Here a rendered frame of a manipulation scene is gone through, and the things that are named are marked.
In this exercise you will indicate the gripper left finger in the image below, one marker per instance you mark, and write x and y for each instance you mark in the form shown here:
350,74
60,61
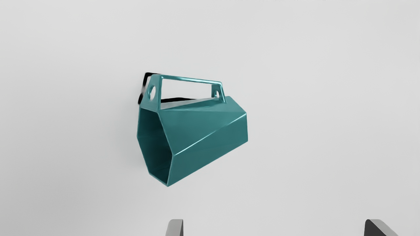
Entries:
174,228

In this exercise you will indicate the teal faceted mug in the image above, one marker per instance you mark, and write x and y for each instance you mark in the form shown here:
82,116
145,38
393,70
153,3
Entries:
200,134

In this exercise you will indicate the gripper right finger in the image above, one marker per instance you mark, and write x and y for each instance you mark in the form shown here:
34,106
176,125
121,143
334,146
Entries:
378,229

